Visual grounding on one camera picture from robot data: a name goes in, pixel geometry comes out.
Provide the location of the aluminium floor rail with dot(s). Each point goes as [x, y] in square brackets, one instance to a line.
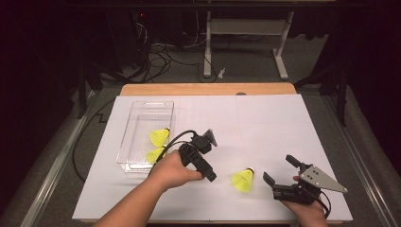
[362, 167]
[53, 170]

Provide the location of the white metal desk frame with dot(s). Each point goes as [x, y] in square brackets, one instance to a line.
[246, 26]

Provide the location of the wooden table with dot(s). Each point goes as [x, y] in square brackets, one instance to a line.
[189, 89]

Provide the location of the black metal stand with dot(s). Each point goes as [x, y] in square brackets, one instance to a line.
[341, 104]
[82, 94]

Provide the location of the white board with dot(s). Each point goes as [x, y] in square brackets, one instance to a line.
[268, 126]

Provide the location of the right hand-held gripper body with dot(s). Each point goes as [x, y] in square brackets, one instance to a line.
[313, 182]

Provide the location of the person's right hand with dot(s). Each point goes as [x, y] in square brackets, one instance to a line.
[305, 213]

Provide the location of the grey round table grommet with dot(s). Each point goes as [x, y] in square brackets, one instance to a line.
[241, 93]

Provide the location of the small white floor object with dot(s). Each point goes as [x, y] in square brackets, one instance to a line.
[222, 73]

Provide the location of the black computer tower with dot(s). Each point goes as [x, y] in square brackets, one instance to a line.
[126, 38]

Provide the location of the person's left hand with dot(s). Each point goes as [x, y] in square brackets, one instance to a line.
[173, 173]

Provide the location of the clear plastic tray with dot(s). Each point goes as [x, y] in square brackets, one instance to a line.
[142, 116]

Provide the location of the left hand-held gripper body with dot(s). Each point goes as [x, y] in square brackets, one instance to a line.
[197, 148]

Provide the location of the yellow shuttlecock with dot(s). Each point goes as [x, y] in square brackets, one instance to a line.
[242, 181]
[159, 137]
[154, 155]

